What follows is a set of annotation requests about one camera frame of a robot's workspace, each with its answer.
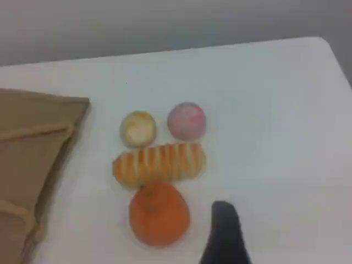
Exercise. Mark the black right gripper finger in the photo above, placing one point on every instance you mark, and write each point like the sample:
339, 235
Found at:
226, 236

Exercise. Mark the orange fruit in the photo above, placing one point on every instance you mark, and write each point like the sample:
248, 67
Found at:
159, 217

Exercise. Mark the brown jute tote bag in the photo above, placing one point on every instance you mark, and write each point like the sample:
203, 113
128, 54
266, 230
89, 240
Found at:
30, 154

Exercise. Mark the long striped bread roll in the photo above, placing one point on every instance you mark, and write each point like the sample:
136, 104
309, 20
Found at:
159, 165

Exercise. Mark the round pink bun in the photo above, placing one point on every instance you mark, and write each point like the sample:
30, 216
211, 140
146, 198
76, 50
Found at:
186, 121

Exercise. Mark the round cream bun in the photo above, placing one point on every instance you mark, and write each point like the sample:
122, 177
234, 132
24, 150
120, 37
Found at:
138, 128

